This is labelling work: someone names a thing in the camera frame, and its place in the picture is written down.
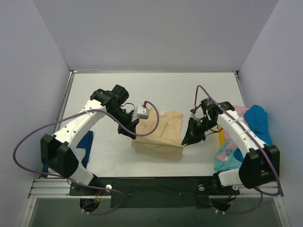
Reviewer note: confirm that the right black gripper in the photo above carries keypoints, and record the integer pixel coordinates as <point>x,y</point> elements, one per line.
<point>197,127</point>

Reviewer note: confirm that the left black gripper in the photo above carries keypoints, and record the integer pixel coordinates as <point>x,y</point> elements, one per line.
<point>128,124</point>

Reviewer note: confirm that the beige t shirt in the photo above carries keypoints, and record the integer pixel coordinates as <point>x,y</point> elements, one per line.
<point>165,141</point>

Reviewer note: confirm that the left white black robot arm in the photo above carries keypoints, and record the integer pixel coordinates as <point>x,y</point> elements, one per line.
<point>99,104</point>

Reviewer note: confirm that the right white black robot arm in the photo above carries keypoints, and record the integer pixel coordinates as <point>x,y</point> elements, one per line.
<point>261,161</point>

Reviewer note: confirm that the yellow t shirt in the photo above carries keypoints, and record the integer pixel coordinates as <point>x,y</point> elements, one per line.
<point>221,138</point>

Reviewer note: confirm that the pink t shirt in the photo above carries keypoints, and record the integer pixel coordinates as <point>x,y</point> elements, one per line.
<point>239,108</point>

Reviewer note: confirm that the teal t shirt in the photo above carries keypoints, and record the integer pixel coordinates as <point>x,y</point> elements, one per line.
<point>228,157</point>

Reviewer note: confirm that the navy printed folded t shirt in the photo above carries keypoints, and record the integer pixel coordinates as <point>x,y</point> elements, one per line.
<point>85,146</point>

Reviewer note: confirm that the bright blue t shirt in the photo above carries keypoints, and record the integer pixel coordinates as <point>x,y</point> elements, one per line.
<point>257,120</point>

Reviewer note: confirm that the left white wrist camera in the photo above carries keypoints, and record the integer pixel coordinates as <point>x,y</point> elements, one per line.
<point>140,112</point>

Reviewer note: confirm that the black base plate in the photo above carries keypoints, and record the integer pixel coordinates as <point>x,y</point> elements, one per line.
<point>156,192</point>

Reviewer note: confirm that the aluminium front rail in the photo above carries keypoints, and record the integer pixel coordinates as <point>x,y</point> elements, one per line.
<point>56,188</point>

